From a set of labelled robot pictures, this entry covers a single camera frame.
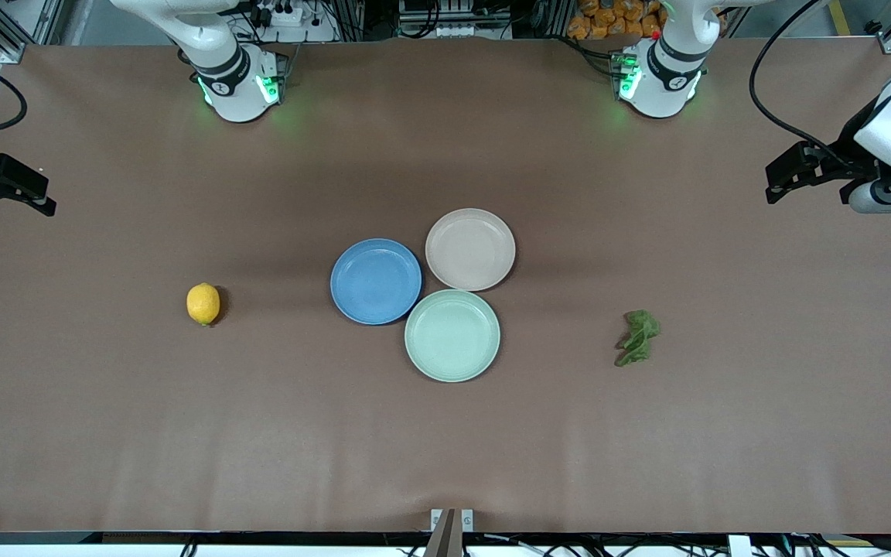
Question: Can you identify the mint green plate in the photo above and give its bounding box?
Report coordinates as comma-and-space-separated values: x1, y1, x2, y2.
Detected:
404, 289, 502, 383

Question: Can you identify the yellow lemon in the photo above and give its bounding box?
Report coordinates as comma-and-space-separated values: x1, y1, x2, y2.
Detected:
186, 282, 222, 326

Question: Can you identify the brown table cover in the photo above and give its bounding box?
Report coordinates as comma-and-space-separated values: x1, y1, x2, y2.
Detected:
0, 37, 891, 535

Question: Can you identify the brown post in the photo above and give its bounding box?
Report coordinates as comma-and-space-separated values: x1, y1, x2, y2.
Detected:
424, 508, 463, 557

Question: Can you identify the orange items pile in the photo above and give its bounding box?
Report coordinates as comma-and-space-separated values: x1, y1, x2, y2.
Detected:
567, 0, 667, 41

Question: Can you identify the white power strip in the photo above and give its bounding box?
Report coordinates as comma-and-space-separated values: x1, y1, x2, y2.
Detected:
248, 0, 338, 43

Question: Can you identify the green lettuce leaf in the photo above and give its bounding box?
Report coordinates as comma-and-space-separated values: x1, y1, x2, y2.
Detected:
614, 309, 661, 367

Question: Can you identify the small metal bracket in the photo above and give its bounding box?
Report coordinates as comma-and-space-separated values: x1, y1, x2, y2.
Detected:
430, 508, 475, 533

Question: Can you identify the blue plate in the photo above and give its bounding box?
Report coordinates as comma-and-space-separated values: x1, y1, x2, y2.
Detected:
329, 237, 423, 326

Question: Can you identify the beige plate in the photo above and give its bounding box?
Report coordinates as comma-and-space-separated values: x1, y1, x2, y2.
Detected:
425, 207, 517, 292

